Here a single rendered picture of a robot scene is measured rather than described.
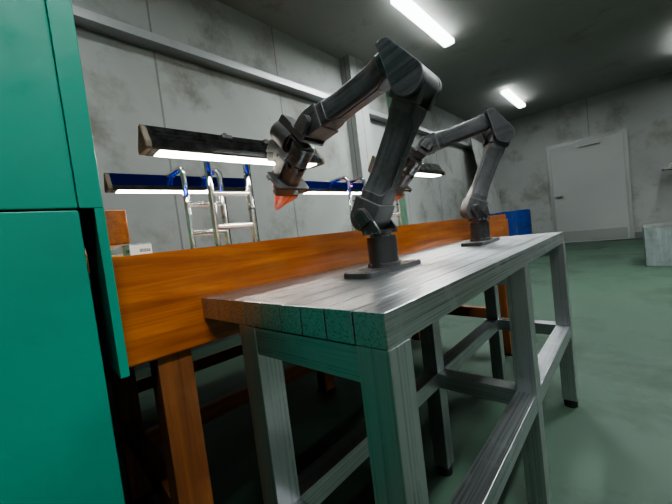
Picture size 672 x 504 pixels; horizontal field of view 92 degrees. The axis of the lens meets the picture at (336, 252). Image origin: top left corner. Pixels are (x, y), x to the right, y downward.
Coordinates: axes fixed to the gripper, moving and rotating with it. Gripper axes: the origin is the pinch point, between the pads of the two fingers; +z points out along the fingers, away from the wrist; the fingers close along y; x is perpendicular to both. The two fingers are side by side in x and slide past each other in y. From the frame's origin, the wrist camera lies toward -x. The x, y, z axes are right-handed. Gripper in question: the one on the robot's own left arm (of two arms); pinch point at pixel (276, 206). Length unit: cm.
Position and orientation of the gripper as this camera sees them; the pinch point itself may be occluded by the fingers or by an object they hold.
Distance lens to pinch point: 91.8
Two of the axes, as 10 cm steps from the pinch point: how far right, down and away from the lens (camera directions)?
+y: -7.2, 1.2, -6.9
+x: 5.4, 7.3, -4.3
